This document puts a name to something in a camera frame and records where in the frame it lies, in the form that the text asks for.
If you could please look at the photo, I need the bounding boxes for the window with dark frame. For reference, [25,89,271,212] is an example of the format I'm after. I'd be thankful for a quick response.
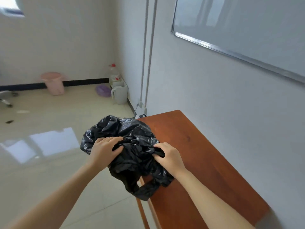
[0,0,25,17]

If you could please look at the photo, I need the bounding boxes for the silver framed whiteboard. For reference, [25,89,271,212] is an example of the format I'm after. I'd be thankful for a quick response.
[171,0,305,84]

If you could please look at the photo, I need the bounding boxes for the clear jug with red cap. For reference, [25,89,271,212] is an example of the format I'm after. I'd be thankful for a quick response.
[108,63,122,87]

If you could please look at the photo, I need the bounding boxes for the person's right hand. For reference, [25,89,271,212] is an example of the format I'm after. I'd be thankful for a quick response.
[153,142,187,179]

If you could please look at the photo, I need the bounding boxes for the black office chair chrome base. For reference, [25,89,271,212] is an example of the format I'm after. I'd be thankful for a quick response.
[0,90,19,108]

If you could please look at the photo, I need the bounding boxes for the small brown wooden table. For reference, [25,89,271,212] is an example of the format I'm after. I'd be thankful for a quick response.
[136,109,270,229]

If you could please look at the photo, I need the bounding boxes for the black plastic bag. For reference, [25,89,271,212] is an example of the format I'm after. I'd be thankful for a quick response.
[80,114,176,201]

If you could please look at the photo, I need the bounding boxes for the person's left hand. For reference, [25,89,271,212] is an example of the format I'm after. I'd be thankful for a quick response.
[88,136,125,172]

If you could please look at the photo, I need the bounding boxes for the purple plastic bag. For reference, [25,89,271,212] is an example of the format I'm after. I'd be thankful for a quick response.
[96,84,112,98]

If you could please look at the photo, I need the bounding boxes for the person's left forearm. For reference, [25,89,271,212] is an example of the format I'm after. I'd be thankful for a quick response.
[4,162,109,229]

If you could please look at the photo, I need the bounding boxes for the white power cable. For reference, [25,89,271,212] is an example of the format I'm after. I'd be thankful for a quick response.
[133,100,148,118]

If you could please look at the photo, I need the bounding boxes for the white shelf rack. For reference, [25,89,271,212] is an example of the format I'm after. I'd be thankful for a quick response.
[110,80,130,105]

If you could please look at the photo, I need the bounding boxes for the white wall pipe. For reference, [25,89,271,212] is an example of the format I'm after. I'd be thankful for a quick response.
[139,0,150,104]
[144,0,159,110]

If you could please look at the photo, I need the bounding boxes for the person's right forearm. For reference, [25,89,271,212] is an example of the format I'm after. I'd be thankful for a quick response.
[174,168,257,229]

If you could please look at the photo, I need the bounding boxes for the pink plastic trash bin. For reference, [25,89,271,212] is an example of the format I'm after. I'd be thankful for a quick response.
[40,72,66,96]

